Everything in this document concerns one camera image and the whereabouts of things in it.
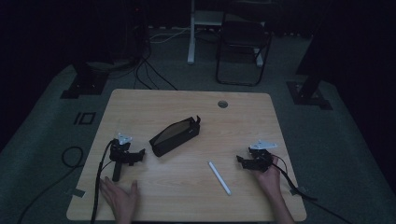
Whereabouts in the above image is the white metal table frame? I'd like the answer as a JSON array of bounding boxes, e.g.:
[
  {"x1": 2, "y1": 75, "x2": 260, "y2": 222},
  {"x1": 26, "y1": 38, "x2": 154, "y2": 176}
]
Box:
[{"x1": 187, "y1": 0, "x2": 265, "y2": 68}]

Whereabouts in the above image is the white floor cable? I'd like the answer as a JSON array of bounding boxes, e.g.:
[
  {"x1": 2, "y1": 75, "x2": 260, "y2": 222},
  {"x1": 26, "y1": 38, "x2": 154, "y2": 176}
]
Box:
[{"x1": 148, "y1": 26, "x2": 191, "y2": 44}]

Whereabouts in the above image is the white pen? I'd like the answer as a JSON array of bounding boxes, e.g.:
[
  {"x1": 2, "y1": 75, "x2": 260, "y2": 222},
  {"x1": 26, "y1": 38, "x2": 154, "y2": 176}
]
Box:
[{"x1": 207, "y1": 161, "x2": 233, "y2": 197}]

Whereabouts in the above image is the black floor cable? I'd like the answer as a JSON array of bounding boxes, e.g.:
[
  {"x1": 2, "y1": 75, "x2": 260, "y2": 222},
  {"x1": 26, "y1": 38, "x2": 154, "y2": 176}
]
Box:
[{"x1": 16, "y1": 146, "x2": 86, "y2": 224}]

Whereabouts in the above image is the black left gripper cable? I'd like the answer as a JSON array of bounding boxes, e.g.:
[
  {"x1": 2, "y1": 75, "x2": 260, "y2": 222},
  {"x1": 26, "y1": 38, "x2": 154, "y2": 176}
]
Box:
[{"x1": 90, "y1": 139, "x2": 117, "y2": 224}]

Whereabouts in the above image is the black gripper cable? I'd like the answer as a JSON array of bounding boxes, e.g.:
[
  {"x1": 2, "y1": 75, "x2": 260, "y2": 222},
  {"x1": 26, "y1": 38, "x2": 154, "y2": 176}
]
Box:
[
  {"x1": 267, "y1": 152, "x2": 354, "y2": 224},
  {"x1": 90, "y1": 139, "x2": 117, "y2": 224}
]

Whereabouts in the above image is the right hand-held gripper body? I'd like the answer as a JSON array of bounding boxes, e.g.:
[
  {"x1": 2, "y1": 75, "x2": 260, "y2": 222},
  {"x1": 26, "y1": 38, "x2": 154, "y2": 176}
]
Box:
[{"x1": 247, "y1": 139, "x2": 278, "y2": 174}]

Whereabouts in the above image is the black stand base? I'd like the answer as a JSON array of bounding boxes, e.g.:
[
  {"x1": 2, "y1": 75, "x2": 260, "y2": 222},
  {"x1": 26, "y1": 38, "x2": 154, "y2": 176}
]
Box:
[
  {"x1": 286, "y1": 73, "x2": 333, "y2": 111},
  {"x1": 60, "y1": 61, "x2": 110, "y2": 100}
]

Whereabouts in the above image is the black pencil case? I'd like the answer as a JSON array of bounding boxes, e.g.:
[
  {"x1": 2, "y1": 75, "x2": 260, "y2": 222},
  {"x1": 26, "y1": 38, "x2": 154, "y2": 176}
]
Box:
[{"x1": 148, "y1": 115, "x2": 202, "y2": 158}]

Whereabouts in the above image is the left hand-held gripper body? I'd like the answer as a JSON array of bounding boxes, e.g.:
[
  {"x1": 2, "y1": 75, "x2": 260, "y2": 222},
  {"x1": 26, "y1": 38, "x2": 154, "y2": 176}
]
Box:
[{"x1": 108, "y1": 133, "x2": 140, "y2": 183}]

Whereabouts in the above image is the person's left hand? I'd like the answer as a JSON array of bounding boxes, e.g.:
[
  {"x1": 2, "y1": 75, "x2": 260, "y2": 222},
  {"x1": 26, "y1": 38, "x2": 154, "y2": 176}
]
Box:
[{"x1": 99, "y1": 176, "x2": 140, "y2": 224}]

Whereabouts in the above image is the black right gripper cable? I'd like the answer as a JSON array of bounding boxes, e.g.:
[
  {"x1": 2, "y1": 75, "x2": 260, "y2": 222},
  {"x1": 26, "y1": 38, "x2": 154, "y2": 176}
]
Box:
[{"x1": 267, "y1": 152, "x2": 354, "y2": 224}]

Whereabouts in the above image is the black folding chair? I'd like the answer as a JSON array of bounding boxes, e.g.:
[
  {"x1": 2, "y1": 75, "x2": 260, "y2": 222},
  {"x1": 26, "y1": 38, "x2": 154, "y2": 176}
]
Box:
[{"x1": 215, "y1": 12, "x2": 275, "y2": 88}]

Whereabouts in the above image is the person's right hand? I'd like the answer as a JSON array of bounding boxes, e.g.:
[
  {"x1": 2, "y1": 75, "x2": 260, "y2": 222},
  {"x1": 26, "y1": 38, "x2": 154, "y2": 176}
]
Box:
[{"x1": 252, "y1": 154, "x2": 283, "y2": 200}]

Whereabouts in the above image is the black cables bundle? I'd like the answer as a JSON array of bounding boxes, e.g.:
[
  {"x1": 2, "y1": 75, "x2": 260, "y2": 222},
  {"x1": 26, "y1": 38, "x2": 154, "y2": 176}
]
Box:
[{"x1": 132, "y1": 46, "x2": 179, "y2": 91}]

